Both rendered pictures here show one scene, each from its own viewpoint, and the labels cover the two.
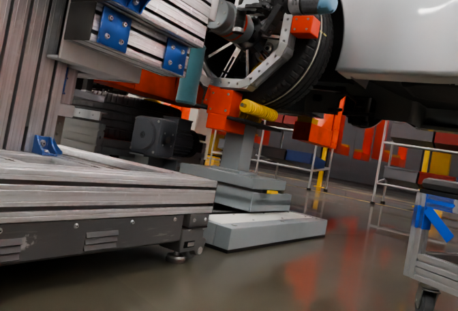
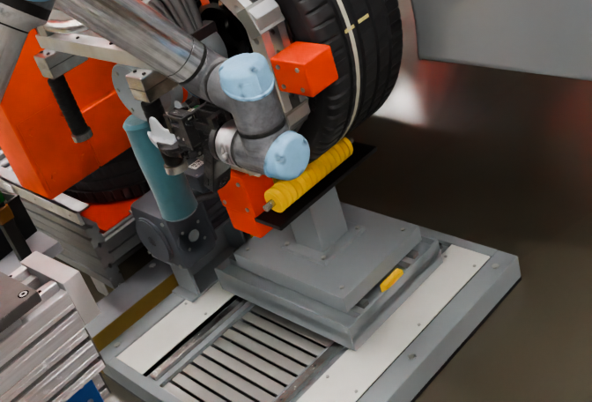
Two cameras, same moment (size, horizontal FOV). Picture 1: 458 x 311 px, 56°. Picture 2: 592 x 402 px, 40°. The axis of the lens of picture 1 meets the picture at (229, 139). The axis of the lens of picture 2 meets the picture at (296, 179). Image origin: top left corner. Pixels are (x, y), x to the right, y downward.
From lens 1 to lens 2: 134 cm
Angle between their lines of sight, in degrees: 37
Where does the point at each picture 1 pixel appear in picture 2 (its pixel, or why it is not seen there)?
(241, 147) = (313, 219)
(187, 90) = (168, 204)
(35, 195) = not seen: outside the picture
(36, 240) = not seen: outside the picture
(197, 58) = (153, 151)
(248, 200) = (346, 336)
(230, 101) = (246, 196)
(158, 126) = (166, 231)
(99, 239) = not seen: outside the picture
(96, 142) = (99, 256)
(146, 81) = (114, 135)
